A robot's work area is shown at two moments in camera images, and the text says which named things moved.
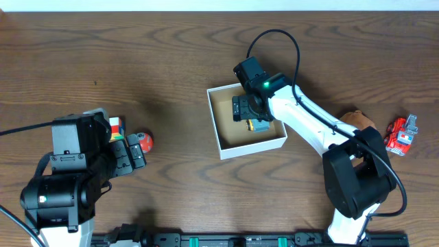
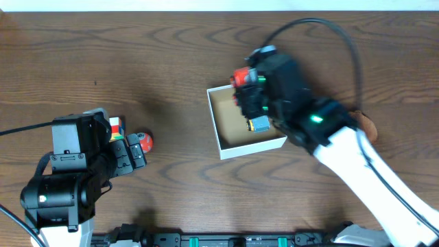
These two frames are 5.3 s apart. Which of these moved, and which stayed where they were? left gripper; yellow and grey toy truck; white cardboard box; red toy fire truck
Moved: red toy fire truck
Stayed: left gripper; yellow and grey toy truck; white cardboard box
